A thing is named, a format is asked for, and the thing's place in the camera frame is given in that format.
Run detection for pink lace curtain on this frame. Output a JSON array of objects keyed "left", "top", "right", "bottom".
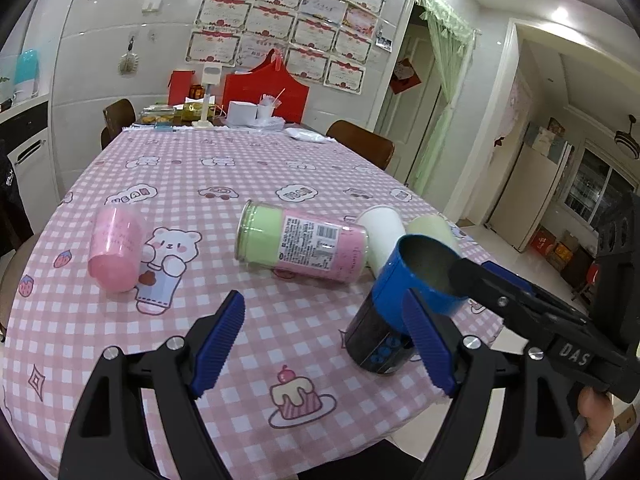
[{"left": 492, "top": 80, "right": 532, "bottom": 148}]

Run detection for black cup with blue dots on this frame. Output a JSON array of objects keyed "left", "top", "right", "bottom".
[{"left": 345, "top": 292, "right": 422, "bottom": 376}]

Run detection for red stool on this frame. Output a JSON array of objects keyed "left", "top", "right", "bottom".
[{"left": 575, "top": 262, "right": 604, "bottom": 303}]

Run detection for cardboard boxes on floor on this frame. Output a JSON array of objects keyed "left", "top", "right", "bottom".
[{"left": 529, "top": 227, "right": 593, "bottom": 273}]

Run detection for green curtain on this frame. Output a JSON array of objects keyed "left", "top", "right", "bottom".
[{"left": 404, "top": 0, "right": 477, "bottom": 187}]

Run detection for ceiling fan light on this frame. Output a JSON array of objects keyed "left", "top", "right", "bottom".
[{"left": 614, "top": 115, "right": 640, "bottom": 161}]

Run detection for green and pink labelled cup stack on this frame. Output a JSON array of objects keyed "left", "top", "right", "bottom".
[{"left": 235, "top": 200, "right": 371, "bottom": 283}]

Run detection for hanging wall brush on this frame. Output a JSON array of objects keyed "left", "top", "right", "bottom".
[{"left": 118, "top": 32, "right": 139, "bottom": 77}]

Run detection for white desk lamp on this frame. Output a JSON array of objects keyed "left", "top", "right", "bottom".
[{"left": 192, "top": 64, "right": 224, "bottom": 134}]

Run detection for large red bag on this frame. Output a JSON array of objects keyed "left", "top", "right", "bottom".
[{"left": 222, "top": 49, "right": 310, "bottom": 124}]

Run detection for window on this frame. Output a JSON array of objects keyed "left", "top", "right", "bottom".
[{"left": 564, "top": 149, "right": 632, "bottom": 232}]

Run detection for group of wall certificates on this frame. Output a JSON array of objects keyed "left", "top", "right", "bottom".
[{"left": 150, "top": 0, "right": 393, "bottom": 96}]

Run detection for person's right forearm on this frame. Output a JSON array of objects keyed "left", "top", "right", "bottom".
[{"left": 580, "top": 422, "right": 636, "bottom": 480}]

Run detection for white plastic bag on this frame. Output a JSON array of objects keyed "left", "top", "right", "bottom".
[{"left": 285, "top": 127, "right": 327, "bottom": 144}]

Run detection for blue and white container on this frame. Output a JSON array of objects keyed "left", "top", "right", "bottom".
[{"left": 13, "top": 50, "right": 41, "bottom": 99}]

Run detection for person's right hand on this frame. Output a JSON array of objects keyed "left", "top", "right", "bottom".
[{"left": 575, "top": 389, "right": 617, "bottom": 443}]

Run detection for pink checkered bear tablecloth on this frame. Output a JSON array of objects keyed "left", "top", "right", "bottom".
[{"left": 0, "top": 124, "right": 507, "bottom": 480}]

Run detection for white cup with sticks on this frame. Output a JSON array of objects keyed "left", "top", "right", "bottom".
[{"left": 256, "top": 88, "right": 287, "bottom": 124}]

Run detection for white tissue box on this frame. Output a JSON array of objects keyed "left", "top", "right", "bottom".
[{"left": 227, "top": 101, "right": 259, "bottom": 127}]

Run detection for pale yellow cup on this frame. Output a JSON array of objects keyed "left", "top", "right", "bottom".
[{"left": 405, "top": 215, "right": 461, "bottom": 256}]

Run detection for small red gift bag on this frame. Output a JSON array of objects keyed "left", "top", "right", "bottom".
[{"left": 168, "top": 71, "right": 199, "bottom": 107}]

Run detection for white refrigerator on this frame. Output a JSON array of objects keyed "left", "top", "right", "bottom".
[{"left": 487, "top": 135, "right": 572, "bottom": 254}]

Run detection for white door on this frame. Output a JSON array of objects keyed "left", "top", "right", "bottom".
[{"left": 377, "top": 7, "right": 445, "bottom": 163}]

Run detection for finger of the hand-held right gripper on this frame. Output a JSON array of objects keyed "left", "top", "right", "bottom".
[
  {"left": 481, "top": 261, "right": 588, "bottom": 325},
  {"left": 448, "top": 258, "right": 551, "bottom": 348}
]

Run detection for white cabinet with black handle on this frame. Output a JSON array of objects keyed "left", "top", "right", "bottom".
[{"left": 0, "top": 99, "right": 62, "bottom": 221}]

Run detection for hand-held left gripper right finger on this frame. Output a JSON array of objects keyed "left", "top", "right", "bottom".
[{"left": 402, "top": 289, "right": 586, "bottom": 480}]

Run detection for brown wooden chair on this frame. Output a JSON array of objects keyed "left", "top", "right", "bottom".
[
  {"left": 326, "top": 120, "right": 396, "bottom": 171},
  {"left": 101, "top": 99, "right": 137, "bottom": 151}
]

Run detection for red door hanging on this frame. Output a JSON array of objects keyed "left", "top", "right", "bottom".
[{"left": 389, "top": 57, "right": 419, "bottom": 95}]

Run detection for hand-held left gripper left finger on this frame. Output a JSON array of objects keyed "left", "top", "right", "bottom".
[{"left": 59, "top": 290, "right": 246, "bottom": 480}]

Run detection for yellow food packages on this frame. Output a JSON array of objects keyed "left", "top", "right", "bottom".
[{"left": 175, "top": 100, "right": 222, "bottom": 124}]

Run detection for snack tray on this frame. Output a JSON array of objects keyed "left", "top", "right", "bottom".
[{"left": 139, "top": 105, "right": 176, "bottom": 127}]

